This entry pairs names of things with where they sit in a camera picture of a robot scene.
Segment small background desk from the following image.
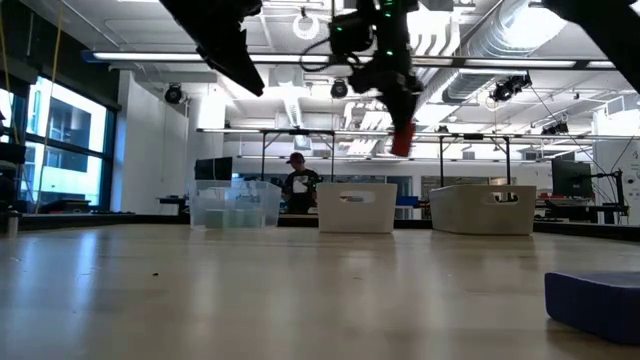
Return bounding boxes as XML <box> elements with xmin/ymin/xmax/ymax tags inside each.
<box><xmin>155</xmin><ymin>195</ymin><xmax>192</xmax><ymax>216</ymax></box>

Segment white ring ceiling fixture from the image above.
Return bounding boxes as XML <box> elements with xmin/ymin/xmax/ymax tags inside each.
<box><xmin>291</xmin><ymin>12</ymin><xmax>322</xmax><ymax>42</ymax></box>

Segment black round spotlight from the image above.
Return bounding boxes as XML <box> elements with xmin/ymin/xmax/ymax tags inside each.
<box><xmin>163</xmin><ymin>83</ymin><xmax>184</xmax><ymax>106</ymax></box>

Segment red block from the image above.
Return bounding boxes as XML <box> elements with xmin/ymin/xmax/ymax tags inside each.
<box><xmin>390</xmin><ymin>122</ymin><xmax>418</xmax><ymax>158</ymax></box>

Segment black track spotlights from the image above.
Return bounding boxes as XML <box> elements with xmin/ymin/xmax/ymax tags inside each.
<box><xmin>542</xmin><ymin>119</ymin><xmax>571</xmax><ymax>136</ymax></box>

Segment black right camera cable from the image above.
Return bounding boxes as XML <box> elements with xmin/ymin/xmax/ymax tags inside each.
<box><xmin>298</xmin><ymin>35</ymin><xmax>361</xmax><ymax>74</ymax></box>

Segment dark box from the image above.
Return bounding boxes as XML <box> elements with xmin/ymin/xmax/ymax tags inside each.
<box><xmin>37</xmin><ymin>198</ymin><xmax>94</xmax><ymax>215</ymax></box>

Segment purple block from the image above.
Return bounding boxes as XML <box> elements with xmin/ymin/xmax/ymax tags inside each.
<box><xmin>543</xmin><ymin>271</ymin><xmax>640</xmax><ymax>347</ymax></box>

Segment LED light bar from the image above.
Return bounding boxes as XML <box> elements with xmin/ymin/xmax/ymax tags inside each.
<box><xmin>82</xmin><ymin>49</ymin><xmax>640</xmax><ymax>70</ymax></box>

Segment clear plastic bin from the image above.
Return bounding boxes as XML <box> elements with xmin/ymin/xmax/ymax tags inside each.
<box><xmin>188</xmin><ymin>179</ymin><xmax>283</xmax><ymax>230</ymax></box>

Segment black overhead camera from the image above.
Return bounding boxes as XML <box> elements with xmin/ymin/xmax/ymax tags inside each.
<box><xmin>329</xmin><ymin>78</ymin><xmax>350</xmax><ymax>101</ymax></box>

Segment black ceiling fixture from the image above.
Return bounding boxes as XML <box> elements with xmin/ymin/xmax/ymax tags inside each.
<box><xmin>489</xmin><ymin>73</ymin><xmax>533</xmax><ymax>104</ymax></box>

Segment white plastic bin with handles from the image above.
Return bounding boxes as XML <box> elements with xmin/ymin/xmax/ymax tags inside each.
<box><xmin>316</xmin><ymin>182</ymin><xmax>399</xmax><ymax>235</ymax></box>
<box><xmin>428</xmin><ymin>184</ymin><xmax>538</xmax><ymax>237</ymax></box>

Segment black gantry frame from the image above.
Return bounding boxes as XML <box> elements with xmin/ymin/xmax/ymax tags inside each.
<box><xmin>438</xmin><ymin>132</ymin><xmax>512</xmax><ymax>187</ymax></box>
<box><xmin>259</xmin><ymin>128</ymin><xmax>337</xmax><ymax>184</ymax></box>

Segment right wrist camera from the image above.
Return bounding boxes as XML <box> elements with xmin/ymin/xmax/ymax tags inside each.
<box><xmin>328</xmin><ymin>12</ymin><xmax>374</xmax><ymax>57</ymax></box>

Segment black computer monitor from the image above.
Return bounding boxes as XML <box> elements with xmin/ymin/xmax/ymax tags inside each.
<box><xmin>193</xmin><ymin>156</ymin><xmax>234</xmax><ymax>182</ymax></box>
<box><xmin>551</xmin><ymin>158</ymin><xmax>603</xmax><ymax>206</ymax></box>

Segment person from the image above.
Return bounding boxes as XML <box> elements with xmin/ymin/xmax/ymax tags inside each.
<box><xmin>280</xmin><ymin>151</ymin><xmax>322</xmax><ymax>215</ymax></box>

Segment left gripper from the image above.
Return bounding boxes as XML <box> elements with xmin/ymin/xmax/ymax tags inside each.
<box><xmin>159</xmin><ymin>0</ymin><xmax>265</xmax><ymax>98</ymax></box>

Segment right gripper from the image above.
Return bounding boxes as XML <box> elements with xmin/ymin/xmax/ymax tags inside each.
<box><xmin>348</xmin><ymin>58</ymin><xmax>426</xmax><ymax>135</ymax></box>

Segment large window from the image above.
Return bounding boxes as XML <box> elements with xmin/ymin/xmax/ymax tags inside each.
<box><xmin>0</xmin><ymin>74</ymin><xmax>119</xmax><ymax>211</ymax></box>

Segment yellow cable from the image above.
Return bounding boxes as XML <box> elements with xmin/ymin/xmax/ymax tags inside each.
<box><xmin>33</xmin><ymin>0</ymin><xmax>65</xmax><ymax>215</ymax></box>

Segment grey cylinder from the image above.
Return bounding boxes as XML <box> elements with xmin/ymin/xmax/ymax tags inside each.
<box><xmin>4</xmin><ymin>209</ymin><xmax>21</xmax><ymax>239</ymax></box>

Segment silver ventilation duct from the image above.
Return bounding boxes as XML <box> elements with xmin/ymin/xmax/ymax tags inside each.
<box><xmin>442</xmin><ymin>0</ymin><xmax>571</xmax><ymax>104</ymax></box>

